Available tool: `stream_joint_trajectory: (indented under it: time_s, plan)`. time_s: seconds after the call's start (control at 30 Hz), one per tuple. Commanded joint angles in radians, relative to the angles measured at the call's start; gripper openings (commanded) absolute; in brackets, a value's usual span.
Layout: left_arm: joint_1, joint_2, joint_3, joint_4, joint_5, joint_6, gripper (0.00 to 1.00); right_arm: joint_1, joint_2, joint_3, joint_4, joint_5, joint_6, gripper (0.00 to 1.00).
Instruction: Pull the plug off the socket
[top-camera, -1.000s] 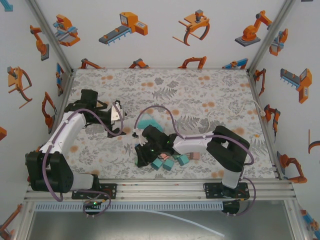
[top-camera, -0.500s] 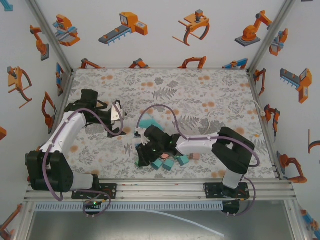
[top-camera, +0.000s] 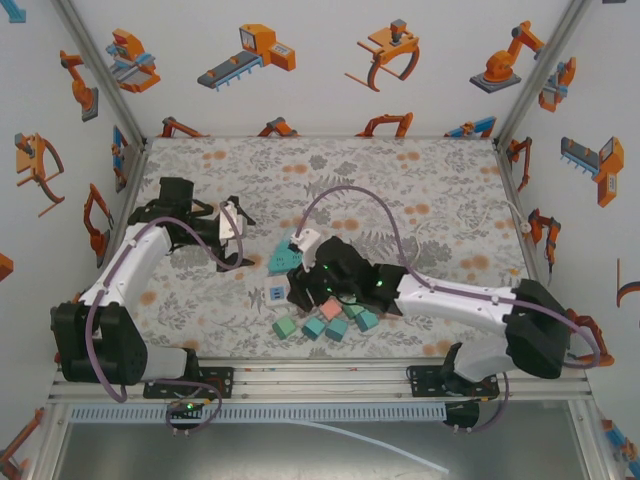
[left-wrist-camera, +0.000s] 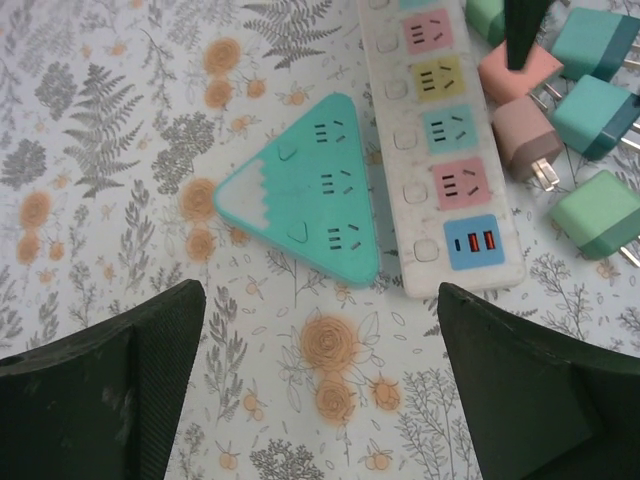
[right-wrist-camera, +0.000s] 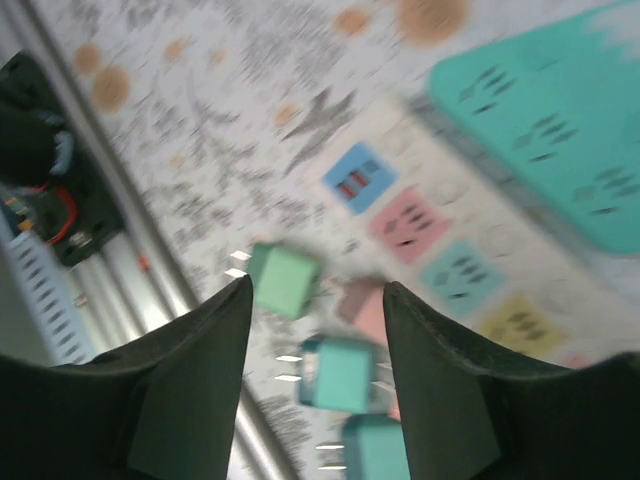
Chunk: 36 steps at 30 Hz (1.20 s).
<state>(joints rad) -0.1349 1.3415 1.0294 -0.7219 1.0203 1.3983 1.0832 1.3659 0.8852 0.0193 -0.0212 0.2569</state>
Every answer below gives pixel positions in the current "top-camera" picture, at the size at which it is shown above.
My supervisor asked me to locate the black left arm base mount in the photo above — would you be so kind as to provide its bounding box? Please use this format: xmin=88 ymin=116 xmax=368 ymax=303
xmin=143 ymin=367 xmax=236 ymax=401

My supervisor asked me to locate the blue conveyor wall sticker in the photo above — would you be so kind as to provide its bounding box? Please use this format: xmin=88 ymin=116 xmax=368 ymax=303
xmin=444 ymin=116 xmax=499 ymax=139

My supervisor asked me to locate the white slotted cable duct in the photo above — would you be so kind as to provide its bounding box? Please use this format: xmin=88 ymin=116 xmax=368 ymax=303
xmin=67 ymin=403 xmax=448 ymax=425

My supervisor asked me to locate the aluminium front rail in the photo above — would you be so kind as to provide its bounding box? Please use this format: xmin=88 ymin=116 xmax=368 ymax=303
xmin=47 ymin=368 xmax=589 ymax=404

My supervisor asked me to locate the conveyor machine wall sticker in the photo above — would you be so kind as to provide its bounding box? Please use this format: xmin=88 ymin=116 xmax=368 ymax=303
xmin=559 ymin=135 xmax=626 ymax=209
xmin=196 ymin=23 xmax=297 ymax=91

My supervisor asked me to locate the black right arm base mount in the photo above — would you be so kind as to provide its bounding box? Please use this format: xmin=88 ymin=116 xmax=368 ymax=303
xmin=408 ymin=364 xmax=501 ymax=401

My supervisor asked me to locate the white multicolour-socket power strip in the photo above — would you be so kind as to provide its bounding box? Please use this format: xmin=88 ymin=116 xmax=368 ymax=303
xmin=248 ymin=278 xmax=292 ymax=315

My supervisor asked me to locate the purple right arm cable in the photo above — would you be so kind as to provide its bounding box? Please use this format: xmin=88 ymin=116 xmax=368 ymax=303
xmin=295 ymin=185 xmax=601 ymax=434

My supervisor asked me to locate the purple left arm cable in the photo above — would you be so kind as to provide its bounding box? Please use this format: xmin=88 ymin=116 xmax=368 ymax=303
xmin=84 ymin=202 xmax=246 ymax=436

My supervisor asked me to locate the teal cube plug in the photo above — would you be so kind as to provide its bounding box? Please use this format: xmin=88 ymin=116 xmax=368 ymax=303
xmin=324 ymin=318 xmax=350 ymax=343
xmin=353 ymin=308 xmax=380 ymax=333
xmin=301 ymin=316 xmax=326 ymax=342

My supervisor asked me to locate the aluminium side rail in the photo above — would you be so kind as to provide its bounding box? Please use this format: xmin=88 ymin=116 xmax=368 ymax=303
xmin=492 ymin=137 xmax=624 ymax=480
xmin=72 ymin=138 xmax=151 ymax=306

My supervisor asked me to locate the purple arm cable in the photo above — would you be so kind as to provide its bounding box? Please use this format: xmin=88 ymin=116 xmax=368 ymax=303
xmin=295 ymin=185 xmax=601 ymax=434
xmin=84 ymin=202 xmax=246 ymax=436

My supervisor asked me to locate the aluminium frame post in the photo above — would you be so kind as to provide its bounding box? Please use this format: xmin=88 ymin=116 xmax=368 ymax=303
xmin=492 ymin=0 xmax=596 ymax=146
xmin=52 ymin=0 xmax=151 ymax=151

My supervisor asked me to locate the teal triangular socket adapter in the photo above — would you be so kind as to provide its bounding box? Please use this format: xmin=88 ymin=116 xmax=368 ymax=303
xmin=264 ymin=233 xmax=307 ymax=277

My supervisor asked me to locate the claw grabber wall sticker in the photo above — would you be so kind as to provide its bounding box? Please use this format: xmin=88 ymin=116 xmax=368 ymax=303
xmin=13 ymin=132 xmax=66 ymax=219
xmin=344 ymin=18 xmax=422 ymax=94

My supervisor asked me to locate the floral fern tablecloth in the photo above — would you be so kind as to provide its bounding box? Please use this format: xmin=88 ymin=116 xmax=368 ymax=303
xmin=97 ymin=135 xmax=531 ymax=360

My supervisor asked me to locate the white plastic tube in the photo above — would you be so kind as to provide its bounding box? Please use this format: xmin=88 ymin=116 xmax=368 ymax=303
xmin=279 ymin=418 xmax=451 ymax=476

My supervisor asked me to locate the milling machine wall sticker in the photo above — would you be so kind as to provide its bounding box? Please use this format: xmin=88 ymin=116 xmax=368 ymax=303
xmin=538 ymin=56 xmax=578 ymax=113
xmin=104 ymin=28 xmax=162 ymax=94

